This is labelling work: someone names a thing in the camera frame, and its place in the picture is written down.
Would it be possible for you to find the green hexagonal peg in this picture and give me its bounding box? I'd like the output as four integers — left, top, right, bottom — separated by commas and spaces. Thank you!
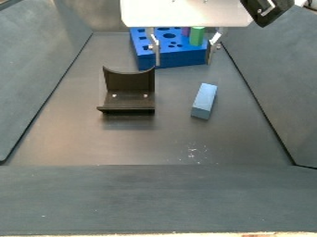
189, 27, 205, 46

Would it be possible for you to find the blue shape-sorting board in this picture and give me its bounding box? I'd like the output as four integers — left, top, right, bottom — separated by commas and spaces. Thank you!
129, 27, 207, 70

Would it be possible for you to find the purple star-shaped peg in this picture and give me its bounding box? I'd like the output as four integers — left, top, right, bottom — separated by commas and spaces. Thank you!
181, 27, 191, 37

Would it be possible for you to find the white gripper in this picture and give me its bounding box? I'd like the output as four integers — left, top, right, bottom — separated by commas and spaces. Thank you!
120, 0, 252, 67

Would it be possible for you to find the light blue rectangular block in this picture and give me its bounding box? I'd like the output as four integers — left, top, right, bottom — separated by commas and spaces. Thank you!
191, 83, 217, 119

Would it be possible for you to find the black curved fixture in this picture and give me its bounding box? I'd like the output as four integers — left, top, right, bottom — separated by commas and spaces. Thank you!
96, 68, 155, 114

